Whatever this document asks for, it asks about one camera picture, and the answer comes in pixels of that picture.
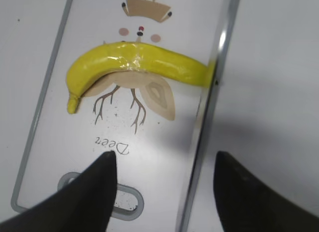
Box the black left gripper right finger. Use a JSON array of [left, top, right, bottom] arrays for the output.
[[213, 151, 319, 232]]

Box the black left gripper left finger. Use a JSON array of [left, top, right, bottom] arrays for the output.
[[0, 152, 117, 232]]

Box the yellow plastic banana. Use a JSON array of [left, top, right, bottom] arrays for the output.
[[66, 42, 213, 114]]

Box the white grey-rimmed cutting board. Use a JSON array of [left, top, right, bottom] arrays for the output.
[[11, 0, 239, 232]]

